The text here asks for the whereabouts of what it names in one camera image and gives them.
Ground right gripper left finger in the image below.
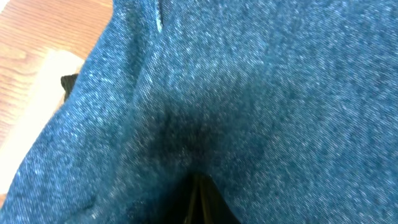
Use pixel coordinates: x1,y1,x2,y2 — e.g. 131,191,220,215
175,174,199,224

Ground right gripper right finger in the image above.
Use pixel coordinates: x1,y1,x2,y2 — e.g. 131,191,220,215
198,175,240,224

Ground blue denim jeans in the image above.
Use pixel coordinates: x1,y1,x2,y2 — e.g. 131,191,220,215
1,0,397,223

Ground black cloth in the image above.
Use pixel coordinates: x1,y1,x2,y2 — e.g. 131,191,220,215
60,73,78,101

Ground clear plastic storage bin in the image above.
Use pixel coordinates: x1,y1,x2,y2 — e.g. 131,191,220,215
1,50,84,194

